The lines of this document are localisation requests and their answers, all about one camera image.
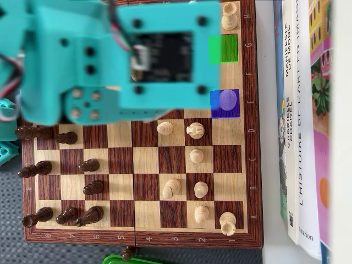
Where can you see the thin blue illustrated book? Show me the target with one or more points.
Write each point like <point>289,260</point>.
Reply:
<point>278,68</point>

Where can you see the dark wooden queen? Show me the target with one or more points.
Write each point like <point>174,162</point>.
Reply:
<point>34,133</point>

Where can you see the light wooden rook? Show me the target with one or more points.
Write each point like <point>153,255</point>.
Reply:
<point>229,19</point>
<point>227,222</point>

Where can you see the green plastic container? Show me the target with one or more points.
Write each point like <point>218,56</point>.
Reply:
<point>118,260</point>

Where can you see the dark wooden bishop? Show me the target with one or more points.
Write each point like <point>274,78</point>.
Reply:
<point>37,168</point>

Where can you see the teal robot base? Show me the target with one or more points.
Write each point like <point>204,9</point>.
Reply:
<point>5,154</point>

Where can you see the light wooden king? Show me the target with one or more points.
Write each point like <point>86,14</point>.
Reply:
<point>228,100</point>

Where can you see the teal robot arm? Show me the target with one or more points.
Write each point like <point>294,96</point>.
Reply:
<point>165,16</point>

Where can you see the light wooden knight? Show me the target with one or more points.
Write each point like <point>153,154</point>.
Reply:
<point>195,130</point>

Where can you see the dark wooden rook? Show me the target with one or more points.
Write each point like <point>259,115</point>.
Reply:
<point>39,215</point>

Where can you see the pink colourful book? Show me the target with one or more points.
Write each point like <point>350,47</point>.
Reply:
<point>320,154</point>

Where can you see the white Gabrielle Chanel book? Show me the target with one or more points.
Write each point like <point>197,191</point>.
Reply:
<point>288,88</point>

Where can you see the wooden chessboard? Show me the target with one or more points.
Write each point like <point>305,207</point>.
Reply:
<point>121,159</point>

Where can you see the white art history book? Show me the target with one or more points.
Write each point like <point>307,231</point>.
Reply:
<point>308,165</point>

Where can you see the light wooden bishop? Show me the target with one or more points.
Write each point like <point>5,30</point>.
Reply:
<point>171,188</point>

